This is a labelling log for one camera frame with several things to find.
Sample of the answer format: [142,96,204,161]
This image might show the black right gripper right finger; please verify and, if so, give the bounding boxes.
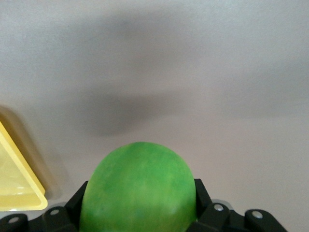
[190,178,230,232]

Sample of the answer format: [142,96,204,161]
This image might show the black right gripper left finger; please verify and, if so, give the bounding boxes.
[41,180,89,232]

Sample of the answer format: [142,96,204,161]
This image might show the green apple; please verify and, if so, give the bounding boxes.
[79,142,198,232]

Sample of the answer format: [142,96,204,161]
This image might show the yellow plastic tray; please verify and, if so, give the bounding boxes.
[0,120,48,211]

